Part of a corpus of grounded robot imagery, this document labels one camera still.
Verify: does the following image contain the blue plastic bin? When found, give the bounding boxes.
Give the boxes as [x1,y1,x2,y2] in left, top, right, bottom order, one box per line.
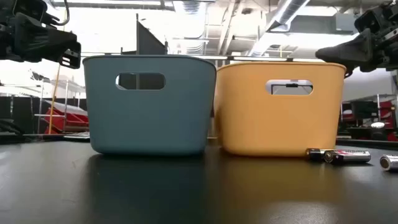
[82,55,218,156]

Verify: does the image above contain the red storage bins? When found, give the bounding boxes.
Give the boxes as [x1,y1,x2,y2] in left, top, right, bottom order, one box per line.
[43,99,90,135]

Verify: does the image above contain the silver and red battery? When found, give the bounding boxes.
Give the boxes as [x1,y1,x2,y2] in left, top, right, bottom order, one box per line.
[323,149,372,165]

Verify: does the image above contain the yellow plastic bin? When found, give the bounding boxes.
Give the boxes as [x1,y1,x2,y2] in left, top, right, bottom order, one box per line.
[213,61,347,157]

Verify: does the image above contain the silver ventilation duct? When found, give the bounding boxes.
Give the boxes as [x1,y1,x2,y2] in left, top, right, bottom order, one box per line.
[247,0,312,57]

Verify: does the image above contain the black battery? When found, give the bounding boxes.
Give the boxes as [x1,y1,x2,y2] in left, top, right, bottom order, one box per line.
[305,147,326,162]

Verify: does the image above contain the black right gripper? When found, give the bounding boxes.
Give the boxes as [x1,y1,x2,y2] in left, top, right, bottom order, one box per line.
[315,0,398,78]

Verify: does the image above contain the yellow cable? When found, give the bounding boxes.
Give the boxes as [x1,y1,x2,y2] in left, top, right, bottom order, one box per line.
[47,8,68,135]

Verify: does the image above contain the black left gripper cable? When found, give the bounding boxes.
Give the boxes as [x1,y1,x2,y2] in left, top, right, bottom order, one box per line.
[46,0,70,27]

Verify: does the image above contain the red and black equipment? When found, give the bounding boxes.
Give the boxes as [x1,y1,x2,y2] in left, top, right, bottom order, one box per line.
[339,99,398,142]

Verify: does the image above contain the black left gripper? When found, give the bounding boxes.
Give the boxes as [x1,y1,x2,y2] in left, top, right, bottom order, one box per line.
[0,0,82,70]

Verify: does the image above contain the metal shelf rack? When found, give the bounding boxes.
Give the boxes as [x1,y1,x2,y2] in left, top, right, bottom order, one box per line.
[33,79,88,135]

